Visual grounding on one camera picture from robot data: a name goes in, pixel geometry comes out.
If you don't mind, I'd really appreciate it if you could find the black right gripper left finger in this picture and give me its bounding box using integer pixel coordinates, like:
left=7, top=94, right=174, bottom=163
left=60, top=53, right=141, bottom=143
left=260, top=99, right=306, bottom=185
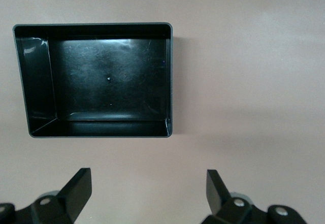
left=0, top=167, right=92, bottom=224

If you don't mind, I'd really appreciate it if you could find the black plastic box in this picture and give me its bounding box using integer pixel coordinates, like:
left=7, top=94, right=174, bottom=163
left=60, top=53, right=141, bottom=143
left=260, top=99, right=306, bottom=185
left=12, top=21, right=175, bottom=139

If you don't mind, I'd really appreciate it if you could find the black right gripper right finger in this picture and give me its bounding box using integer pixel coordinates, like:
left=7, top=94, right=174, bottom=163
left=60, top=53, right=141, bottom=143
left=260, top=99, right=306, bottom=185
left=200, top=169, right=308, bottom=224

